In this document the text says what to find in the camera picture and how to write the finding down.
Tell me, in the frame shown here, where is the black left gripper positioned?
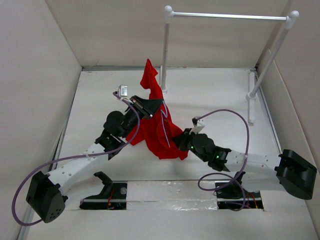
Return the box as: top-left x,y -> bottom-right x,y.
120,95 -> 163,139

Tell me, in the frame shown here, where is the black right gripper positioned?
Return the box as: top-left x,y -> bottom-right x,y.
171,127 -> 208,163

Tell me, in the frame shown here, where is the blue wire hanger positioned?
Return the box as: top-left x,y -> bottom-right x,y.
159,101 -> 171,148

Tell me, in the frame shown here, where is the red t shirt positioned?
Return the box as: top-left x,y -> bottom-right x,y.
130,59 -> 188,161

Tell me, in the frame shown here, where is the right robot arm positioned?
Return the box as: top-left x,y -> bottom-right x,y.
172,128 -> 317,200

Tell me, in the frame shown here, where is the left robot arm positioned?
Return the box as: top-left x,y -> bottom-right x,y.
26,95 -> 163,223

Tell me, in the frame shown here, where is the white clothes rack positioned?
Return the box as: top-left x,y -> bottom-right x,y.
161,5 -> 300,125

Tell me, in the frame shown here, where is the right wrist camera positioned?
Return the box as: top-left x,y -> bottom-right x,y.
189,116 -> 206,135

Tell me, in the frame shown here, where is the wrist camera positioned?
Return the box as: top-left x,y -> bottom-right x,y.
189,116 -> 206,135
116,85 -> 131,102

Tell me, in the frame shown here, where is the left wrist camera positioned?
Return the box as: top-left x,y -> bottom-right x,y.
116,85 -> 131,102

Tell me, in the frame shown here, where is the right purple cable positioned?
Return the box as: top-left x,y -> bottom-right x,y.
191,108 -> 251,212

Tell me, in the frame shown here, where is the purple cable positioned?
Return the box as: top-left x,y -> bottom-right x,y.
191,108 -> 251,212
11,91 -> 141,227

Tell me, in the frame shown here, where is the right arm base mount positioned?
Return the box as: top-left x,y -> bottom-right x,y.
213,182 -> 264,211

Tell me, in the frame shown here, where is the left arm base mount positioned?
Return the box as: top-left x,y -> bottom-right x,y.
79,171 -> 128,211

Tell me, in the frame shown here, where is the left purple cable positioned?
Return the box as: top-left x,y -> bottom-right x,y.
11,91 -> 141,227

